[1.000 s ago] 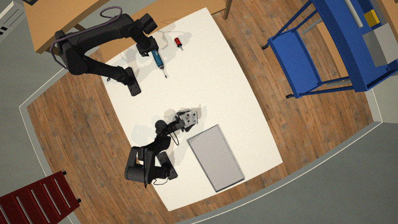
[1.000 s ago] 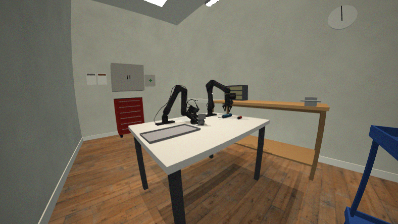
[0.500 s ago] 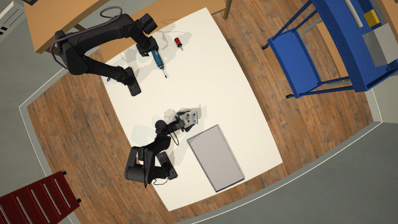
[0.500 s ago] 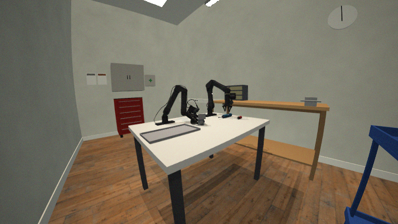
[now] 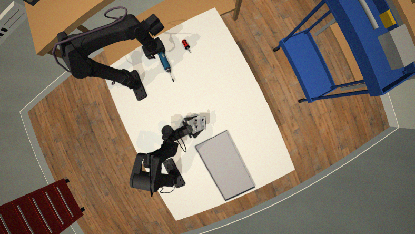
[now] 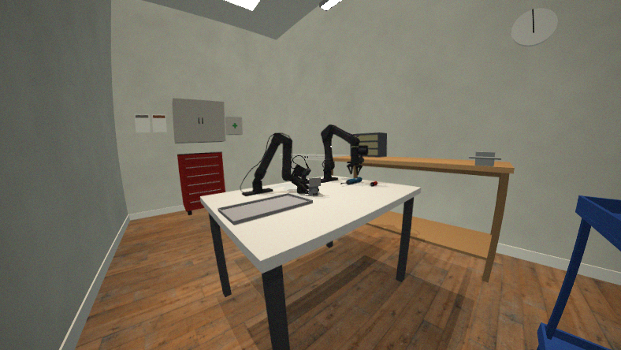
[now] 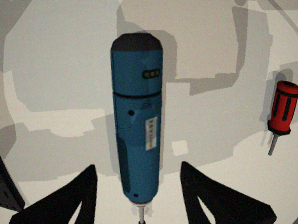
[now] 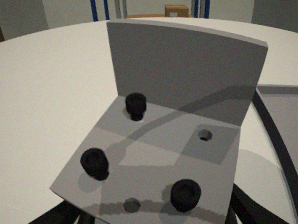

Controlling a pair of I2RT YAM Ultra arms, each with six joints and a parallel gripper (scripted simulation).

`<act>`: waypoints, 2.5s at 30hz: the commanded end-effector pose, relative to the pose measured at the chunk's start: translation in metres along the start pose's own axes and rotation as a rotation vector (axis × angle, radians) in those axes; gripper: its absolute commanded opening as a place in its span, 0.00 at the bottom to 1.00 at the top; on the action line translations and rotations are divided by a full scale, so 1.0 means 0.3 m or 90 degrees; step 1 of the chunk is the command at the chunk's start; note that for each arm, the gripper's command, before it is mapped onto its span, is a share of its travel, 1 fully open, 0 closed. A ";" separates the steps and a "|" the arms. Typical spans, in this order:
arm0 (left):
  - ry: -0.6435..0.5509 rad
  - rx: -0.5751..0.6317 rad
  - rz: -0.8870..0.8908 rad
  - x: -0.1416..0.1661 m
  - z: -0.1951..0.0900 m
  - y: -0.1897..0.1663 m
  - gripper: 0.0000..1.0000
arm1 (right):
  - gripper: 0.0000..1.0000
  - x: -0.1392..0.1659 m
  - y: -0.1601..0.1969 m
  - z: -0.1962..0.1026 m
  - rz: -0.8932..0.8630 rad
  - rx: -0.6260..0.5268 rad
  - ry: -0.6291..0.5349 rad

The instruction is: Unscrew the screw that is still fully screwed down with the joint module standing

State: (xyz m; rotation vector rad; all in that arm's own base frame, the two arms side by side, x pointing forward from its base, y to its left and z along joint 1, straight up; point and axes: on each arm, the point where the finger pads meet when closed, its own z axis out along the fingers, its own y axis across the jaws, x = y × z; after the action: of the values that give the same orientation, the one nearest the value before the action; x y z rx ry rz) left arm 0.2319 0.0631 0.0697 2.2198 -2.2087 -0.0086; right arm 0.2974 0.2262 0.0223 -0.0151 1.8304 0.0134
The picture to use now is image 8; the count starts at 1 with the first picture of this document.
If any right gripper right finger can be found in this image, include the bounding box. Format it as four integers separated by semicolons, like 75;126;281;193
225;183;289;224

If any black socket head screw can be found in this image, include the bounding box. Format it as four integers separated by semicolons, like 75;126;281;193
80;148;109;181
170;179;201;213
125;93;146;122

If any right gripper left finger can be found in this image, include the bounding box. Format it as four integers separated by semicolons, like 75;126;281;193
28;200;95;224

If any grey rectangular tray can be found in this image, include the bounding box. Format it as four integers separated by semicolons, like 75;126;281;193
252;84;298;216

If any grey l-shaped bracket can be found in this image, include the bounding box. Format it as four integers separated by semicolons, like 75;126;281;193
49;18;269;224

